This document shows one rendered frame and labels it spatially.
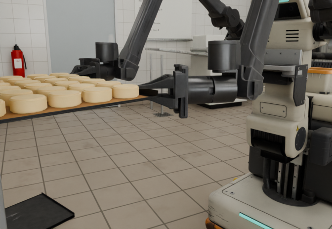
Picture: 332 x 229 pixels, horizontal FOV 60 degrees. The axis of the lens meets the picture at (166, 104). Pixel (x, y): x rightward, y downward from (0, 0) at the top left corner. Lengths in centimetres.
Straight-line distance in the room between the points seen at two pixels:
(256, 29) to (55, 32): 421
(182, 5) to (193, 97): 489
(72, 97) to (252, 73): 37
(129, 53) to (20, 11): 379
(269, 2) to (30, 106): 54
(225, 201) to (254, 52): 104
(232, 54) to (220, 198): 110
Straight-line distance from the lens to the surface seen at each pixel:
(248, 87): 62
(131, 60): 98
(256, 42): 67
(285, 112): 132
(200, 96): 57
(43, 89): 53
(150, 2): 104
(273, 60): 129
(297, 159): 154
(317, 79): 157
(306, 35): 126
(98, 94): 49
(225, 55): 58
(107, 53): 94
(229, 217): 157
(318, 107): 154
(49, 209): 209
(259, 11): 71
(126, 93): 52
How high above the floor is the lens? 105
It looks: 12 degrees down
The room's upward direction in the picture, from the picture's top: straight up
